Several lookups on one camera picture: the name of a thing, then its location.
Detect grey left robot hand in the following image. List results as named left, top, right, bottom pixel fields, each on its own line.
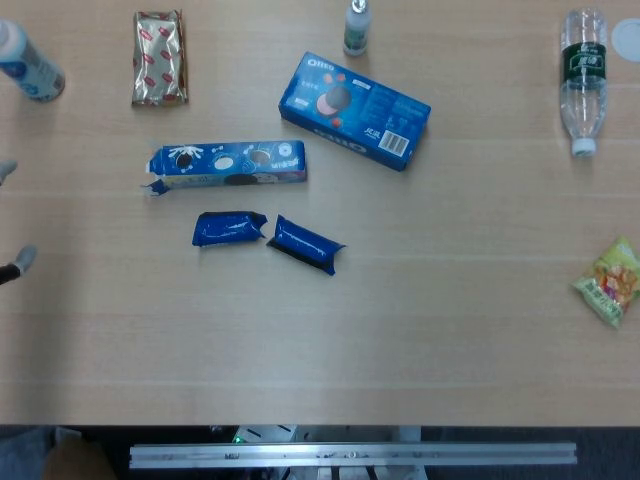
left=0, top=159, right=39, bottom=287

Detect small blue cookie packet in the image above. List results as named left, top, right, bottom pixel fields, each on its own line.
left=265, top=214, right=347, bottom=278
left=191, top=210, right=269, bottom=248

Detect long Oreo cookie box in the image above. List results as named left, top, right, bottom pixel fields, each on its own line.
left=141, top=139, right=308, bottom=199

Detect wide blue Oreo box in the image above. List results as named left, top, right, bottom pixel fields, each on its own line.
left=278, top=51, right=432, bottom=173

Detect large white blue drink bottle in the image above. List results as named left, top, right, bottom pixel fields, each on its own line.
left=0, top=18, right=67, bottom=103

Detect brown cardboard box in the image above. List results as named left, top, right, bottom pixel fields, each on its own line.
left=42, top=427, right=119, bottom=480

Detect silver red snack wrapper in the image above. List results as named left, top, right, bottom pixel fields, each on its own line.
left=131, top=9, right=190, bottom=108

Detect small white bottle silver cap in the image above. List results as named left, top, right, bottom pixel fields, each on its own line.
left=342, top=0, right=374, bottom=57

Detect clear water bottle green label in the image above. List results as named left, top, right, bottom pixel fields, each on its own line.
left=558, top=6, right=610, bottom=159

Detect green snack bag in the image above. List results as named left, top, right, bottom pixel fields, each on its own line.
left=572, top=235, right=640, bottom=329

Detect round white plastic lid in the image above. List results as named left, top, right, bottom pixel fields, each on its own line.
left=610, top=17, right=640, bottom=64

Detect aluminium rail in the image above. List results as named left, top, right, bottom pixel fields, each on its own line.
left=128, top=441, right=579, bottom=470

